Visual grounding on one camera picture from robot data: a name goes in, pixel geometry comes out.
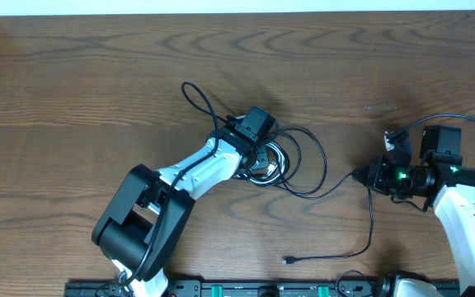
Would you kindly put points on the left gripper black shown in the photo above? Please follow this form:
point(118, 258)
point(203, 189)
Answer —
point(265, 157)

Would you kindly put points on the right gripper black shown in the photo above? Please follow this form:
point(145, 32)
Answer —
point(375, 180)

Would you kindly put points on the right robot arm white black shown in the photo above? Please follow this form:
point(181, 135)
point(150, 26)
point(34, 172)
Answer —
point(448, 188)

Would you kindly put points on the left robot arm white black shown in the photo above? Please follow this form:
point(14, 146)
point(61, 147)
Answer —
point(142, 225)

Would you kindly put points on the black mounting rail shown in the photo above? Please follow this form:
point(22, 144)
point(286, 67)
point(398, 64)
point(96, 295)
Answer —
point(196, 288)

